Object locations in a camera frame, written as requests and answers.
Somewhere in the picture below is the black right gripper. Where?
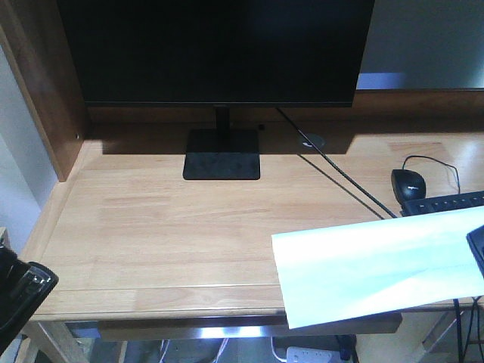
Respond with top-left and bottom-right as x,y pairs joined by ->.
466,225 -> 484,275

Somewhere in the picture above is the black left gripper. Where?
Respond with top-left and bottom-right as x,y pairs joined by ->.
1,244 -> 59,337

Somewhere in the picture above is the white paper sheet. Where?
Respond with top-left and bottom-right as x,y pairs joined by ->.
272,207 -> 483,329

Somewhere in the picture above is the wooden desk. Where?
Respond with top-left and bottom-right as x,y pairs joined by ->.
0,0 -> 484,363

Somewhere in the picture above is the black computer keyboard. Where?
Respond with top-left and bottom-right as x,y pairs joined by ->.
401,191 -> 483,217

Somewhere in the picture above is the black computer mouse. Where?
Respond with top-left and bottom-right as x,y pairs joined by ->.
391,169 -> 427,203

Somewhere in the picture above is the white power strip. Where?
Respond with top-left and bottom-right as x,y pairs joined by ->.
271,337 -> 341,363

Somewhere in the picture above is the black computer monitor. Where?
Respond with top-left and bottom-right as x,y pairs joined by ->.
57,1 -> 374,180

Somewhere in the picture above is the thin black mouse cable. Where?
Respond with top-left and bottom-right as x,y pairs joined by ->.
401,154 -> 461,194

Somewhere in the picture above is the black monitor cable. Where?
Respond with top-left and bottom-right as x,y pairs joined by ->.
275,107 -> 399,219

